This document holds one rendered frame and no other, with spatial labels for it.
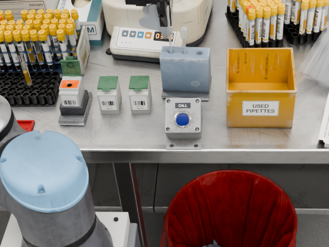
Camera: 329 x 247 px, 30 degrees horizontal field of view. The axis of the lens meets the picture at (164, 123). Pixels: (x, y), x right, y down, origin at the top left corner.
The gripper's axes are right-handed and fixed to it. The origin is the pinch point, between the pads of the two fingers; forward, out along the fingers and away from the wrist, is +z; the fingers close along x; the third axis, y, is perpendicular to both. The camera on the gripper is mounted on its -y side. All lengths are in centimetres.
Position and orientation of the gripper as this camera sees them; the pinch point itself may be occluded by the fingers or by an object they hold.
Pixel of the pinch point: (169, 32)
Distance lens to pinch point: 124.1
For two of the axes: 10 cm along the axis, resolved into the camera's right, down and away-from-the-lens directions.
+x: -1.5, 7.1, -6.9
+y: -9.9, -0.6, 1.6
